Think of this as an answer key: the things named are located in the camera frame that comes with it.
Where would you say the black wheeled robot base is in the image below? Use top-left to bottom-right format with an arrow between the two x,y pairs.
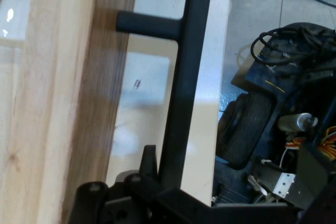
216,22 -> 336,207

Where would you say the black drawer handle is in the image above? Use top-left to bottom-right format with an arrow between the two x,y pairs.
116,0 -> 212,192

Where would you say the light wooden cabinet door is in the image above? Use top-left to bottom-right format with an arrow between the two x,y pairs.
0,0 -> 140,224

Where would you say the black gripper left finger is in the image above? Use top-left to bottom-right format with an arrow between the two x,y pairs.
67,144 -> 227,224

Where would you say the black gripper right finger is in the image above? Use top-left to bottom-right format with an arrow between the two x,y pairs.
295,145 -> 336,224

